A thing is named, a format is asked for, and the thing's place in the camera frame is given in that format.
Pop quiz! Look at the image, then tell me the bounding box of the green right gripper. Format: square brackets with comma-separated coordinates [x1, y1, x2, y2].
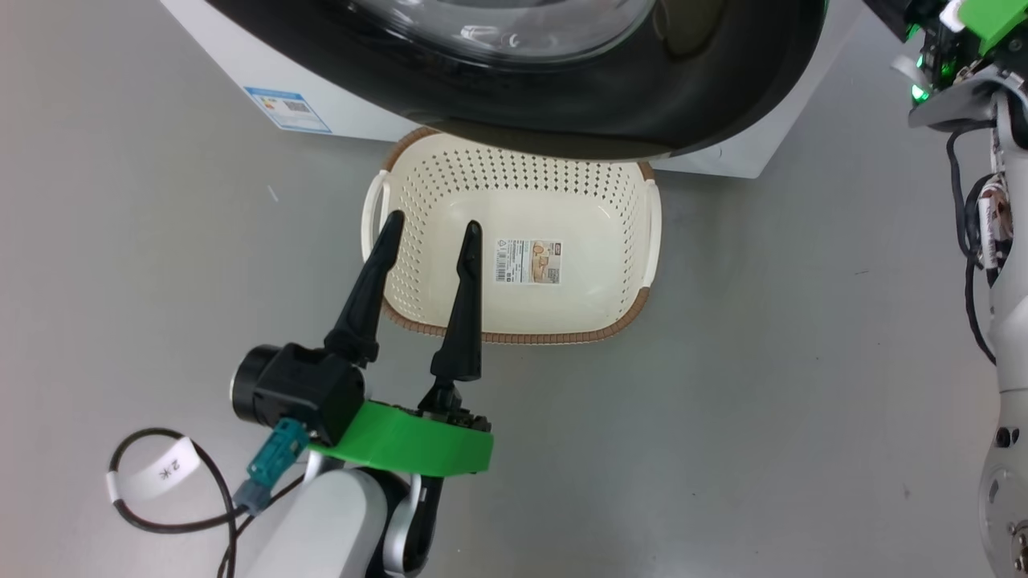
[958, 0, 1028, 57]

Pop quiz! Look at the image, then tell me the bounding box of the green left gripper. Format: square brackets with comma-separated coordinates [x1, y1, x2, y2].
[309, 210, 495, 477]

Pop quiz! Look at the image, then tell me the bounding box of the black glass washing machine door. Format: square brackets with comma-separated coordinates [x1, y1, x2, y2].
[205, 0, 829, 162]

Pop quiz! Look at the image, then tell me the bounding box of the basket product label sticker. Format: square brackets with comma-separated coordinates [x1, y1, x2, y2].
[495, 238, 561, 284]

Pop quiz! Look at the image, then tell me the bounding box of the cream perforated laundry basket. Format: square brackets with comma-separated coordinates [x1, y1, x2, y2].
[361, 126, 663, 346]

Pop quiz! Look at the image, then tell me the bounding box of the white washing machine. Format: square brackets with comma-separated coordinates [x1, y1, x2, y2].
[159, 0, 867, 180]

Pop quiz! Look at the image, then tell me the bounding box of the blue energy label sticker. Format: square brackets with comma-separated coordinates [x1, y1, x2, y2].
[244, 87, 332, 134]

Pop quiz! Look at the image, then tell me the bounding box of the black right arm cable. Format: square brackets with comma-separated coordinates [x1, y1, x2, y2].
[945, 127, 1001, 367]

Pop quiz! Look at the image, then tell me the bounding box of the white printed cable tag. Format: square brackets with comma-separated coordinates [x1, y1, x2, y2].
[976, 173, 1014, 271]

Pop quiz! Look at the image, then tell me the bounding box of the teal cable connector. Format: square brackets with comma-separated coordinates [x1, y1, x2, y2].
[233, 419, 311, 515]

